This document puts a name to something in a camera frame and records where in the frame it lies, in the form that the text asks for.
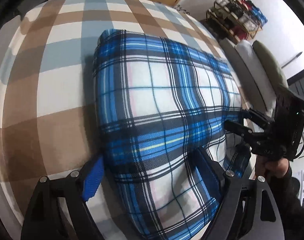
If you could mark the wooden shoe rack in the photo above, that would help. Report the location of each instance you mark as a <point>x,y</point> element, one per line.
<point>237,20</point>

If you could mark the grey pillow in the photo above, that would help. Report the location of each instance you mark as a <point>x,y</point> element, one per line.
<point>262,82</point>

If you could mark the person right hand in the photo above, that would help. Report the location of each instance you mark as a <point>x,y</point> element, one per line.
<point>267,168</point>

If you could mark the checked bed sheet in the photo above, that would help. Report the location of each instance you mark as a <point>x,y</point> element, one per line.
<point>48,119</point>

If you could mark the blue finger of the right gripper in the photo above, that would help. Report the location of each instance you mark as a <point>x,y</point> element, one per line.
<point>257,117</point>
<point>237,128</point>

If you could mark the blue white plaid shirt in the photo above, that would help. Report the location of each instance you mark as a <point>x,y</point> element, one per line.
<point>157,100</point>

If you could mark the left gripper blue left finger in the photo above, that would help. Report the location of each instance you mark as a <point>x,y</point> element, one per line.
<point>93,175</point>

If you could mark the green pillow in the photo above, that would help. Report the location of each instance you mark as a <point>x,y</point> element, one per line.
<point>271,66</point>

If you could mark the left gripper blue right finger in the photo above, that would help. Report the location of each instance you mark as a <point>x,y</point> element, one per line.
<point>210,171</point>

